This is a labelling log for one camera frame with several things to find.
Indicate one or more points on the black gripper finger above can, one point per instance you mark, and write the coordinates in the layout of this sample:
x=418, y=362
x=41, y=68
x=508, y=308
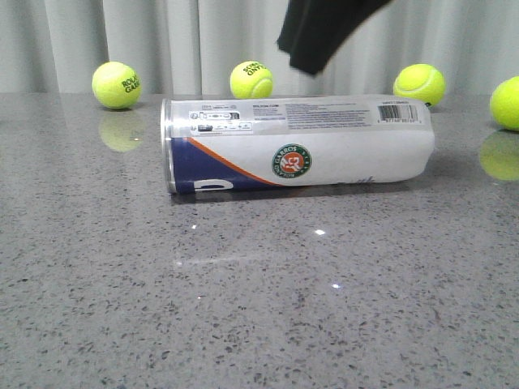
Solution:
x=313, y=30

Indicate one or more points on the white blue tennis ball can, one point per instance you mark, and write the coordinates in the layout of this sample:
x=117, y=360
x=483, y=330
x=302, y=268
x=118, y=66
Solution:
x=256, y=144

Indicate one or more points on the tennis ball green text print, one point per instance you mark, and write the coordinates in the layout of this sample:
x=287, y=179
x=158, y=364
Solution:
x=251, y=80

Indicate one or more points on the tennis ball with number three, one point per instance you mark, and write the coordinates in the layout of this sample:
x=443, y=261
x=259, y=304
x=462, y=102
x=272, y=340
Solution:
x=422, y=82

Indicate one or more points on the tennis ball Roland Garros print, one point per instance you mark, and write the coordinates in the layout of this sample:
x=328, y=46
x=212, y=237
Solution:
x=116, y=85

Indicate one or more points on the tennis ball at right edge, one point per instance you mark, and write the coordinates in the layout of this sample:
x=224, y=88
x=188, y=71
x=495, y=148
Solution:
x=504, y=104

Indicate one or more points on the white curtain backdrop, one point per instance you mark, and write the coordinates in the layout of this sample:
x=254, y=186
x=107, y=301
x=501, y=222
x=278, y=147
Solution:
x=190, y=47

